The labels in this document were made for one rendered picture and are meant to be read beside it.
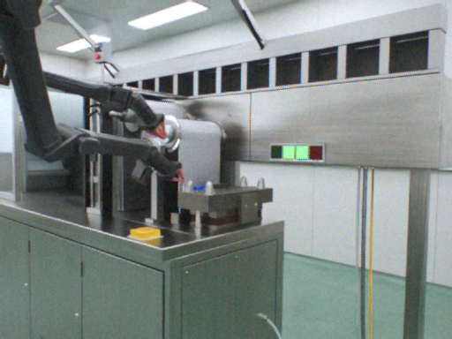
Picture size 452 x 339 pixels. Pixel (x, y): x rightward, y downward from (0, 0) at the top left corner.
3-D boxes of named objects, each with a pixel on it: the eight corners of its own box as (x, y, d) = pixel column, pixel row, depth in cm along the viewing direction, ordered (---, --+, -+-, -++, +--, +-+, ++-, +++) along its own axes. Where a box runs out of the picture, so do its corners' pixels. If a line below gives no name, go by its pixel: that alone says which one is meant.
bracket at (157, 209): (144, 222, 154) (144, 145, 152) (156, 219, 158) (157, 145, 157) (152, 223, 150) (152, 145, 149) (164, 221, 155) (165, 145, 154)
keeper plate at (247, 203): (237, 222, 147) (237, 194, 147) (253, 220, 155) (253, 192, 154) (243, 223, 146) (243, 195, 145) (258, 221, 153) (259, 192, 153)
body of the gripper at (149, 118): (156, 129, 140) (145, 114, 135) (139, 128, 146) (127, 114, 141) (166, 116, 143) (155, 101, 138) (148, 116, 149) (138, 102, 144)
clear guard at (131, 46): (54, 4, 203) (55, 3, 203) (121, 71, 236) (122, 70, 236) (192, -66, 134) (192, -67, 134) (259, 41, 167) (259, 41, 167)
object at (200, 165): (178, 193, 151) (178, 146, 150) (218, 189, 168) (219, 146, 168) (179, 193, 150) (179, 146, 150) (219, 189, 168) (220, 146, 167)
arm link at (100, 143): (84, 134, 93) (51, 119, 96) (76, 156, 94) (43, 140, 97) (164, 148, 134) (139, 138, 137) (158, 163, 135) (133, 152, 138)
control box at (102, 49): (91, 62, 189) (91, 41, 188) (101, 64, 194) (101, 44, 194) (101, 60, 185) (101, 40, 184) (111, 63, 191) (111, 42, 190)
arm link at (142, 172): (156, 148, 131) (136, 139, 133) (139, 178, 128) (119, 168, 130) (167, 161, 142) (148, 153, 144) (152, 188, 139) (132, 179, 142)
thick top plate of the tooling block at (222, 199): (177, 207, 145) (177, 192, 145) (244, 198, 175) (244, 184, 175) (207, 212, 135) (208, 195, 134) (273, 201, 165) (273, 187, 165)
